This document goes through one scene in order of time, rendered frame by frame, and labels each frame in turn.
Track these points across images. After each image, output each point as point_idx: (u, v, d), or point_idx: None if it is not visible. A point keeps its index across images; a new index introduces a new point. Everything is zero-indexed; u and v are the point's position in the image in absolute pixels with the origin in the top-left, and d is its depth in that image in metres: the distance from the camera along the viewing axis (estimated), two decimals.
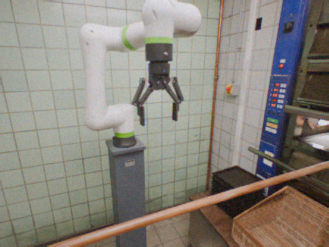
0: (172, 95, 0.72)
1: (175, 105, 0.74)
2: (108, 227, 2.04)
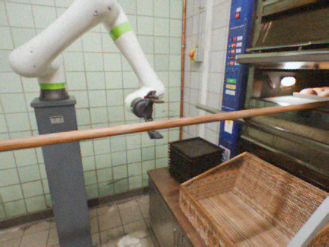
0: (149, 103, 0.79)
1: (153, 100, 0.75)
2: None
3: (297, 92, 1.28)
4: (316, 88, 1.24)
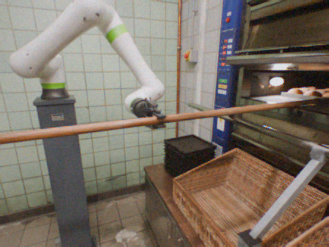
0: (150, 111, 0.79)
1: (155, 114, 0.75)
2: None
3: (285, 92, 1.35)
4: (302, 88, 1.31)
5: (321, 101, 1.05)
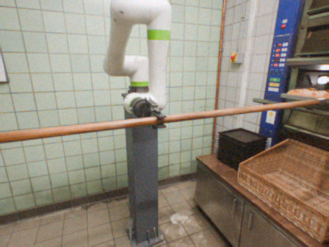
0: (150, 111, 0.79)
1: (155, 114, 0.75)
2: (118, 192, 2.15)
3: None
4: (302, 89, 1.31)
5: (321, 103, 1.05)
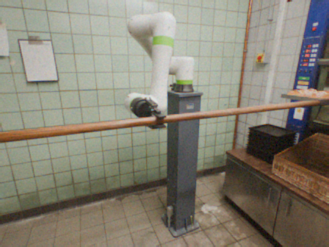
0: (150, 111, 0.79)
1: (155, 114, 0.75)
2: (147, 185, 2.28)
3: (285, 93, 1.35)
4: (302, 90, 1.31)
5: (321, 103, 1.06)
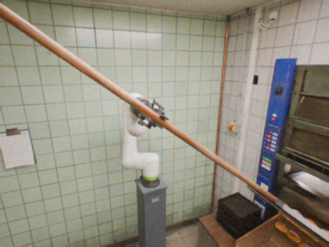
0: (153, 110, 0.79)
1: (157, 114, 0.75)
2: (127, 241, 2.39)
3: None
4: None
5: (277, 201, 1.15)
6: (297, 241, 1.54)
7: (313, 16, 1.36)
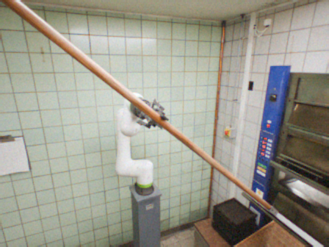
0: (153, 110, 0.79)
1: None
2: (123, 246, 2.39)
3: None
4: None
5: (271, 209, 1.15)
6: None
7: (306, 24, 1.36)
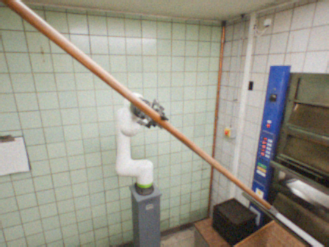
0: (153, 110, 0.79)
1: None
2: (123, 246, 2.39)
3: None
4: None
5: (271, 209, 1.15)
6: None
7: (306, 24, 1.36)
